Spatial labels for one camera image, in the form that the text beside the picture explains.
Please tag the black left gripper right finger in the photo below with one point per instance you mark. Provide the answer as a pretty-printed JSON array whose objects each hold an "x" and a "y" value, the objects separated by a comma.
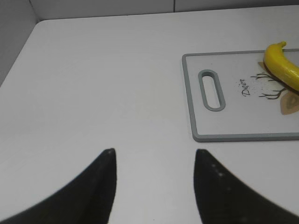
[{"x": 222, "y": 198}]

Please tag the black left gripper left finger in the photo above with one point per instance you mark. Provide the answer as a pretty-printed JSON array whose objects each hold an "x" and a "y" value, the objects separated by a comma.
[{"x": 87, "y": 199}]

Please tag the yellow plastic banana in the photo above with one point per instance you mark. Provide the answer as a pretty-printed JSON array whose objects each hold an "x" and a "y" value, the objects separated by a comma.
[{"x": 283, "y": 69}]

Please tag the white grey-rimmed cutting board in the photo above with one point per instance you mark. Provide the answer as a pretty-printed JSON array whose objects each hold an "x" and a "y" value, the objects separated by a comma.
[{"x": 231, "y": 97}]

